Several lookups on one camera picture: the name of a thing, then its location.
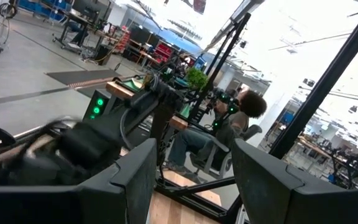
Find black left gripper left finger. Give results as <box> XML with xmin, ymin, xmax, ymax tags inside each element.
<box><xmin>0</xmin><ymin>138</ymin><xmax>158</xmax><ymax>224</ymax></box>

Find thin black frame post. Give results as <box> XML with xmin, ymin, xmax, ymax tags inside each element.
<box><xmin>187</xmin><ymin>12</ymin><xmax>252</xmax><ymax>123</ymax></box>

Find thick black frame post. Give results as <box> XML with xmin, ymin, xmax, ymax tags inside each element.
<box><xmin>268</xmin><ymin>0</ymin><xmax>358</xmax><ymax>160</ymax></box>

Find green leafy plant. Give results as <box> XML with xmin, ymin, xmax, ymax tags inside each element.
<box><xmin>184</xmin><ymin>66</ymin><xmax>210</xmax><ymax>91</ymax></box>

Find dark floor mat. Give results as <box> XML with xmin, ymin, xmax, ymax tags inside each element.
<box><xmin>44</xmin><ymin>68</ymin><xmax>121</xmax><ymax>86</ymax></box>

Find person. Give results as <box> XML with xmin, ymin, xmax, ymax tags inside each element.
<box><xmin>165</xmin><ymin>88</ymin><xmax>269</xmax><ymax>175</ymax></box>

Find grey office chair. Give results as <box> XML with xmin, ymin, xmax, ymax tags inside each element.
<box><xmin>193</xmin><ymin>123</ymin><xmax>264</xmax><ymax>180</ymax></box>

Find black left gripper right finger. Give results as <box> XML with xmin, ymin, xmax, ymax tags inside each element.
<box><xmin>231</xmin><ymin>138</ymin><xmax>358</xmax><ymax>224</ymax></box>

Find red storage bins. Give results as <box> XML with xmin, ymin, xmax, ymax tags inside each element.
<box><xmin>153</xmin><ymin>41</ymin><xmax>174</xmax><ymax>64</ymax></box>

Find computer tower green lights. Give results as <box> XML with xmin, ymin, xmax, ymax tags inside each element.
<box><xmin>82</xmin><ymin>88</ymin><xmax>112</xmax><ymax>123</ymax></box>

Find black frame base rail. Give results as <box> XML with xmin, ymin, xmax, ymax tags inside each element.
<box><xmin>155</xmin><ymin>175</ymin><xmax>239</xmax><ymax>220</ymax></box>

